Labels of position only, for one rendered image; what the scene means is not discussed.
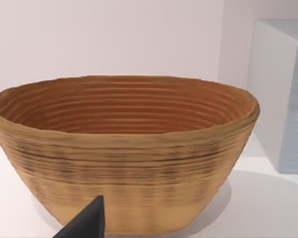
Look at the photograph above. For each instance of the brown woven basket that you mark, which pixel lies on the brown woven basket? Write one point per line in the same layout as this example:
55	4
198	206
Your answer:
124	153

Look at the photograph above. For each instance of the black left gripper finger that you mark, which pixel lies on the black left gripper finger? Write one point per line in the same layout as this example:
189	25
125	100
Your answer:
90	220

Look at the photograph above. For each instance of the pale blue-grey box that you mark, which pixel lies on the pale blue-grey box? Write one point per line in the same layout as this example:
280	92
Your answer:
275	104

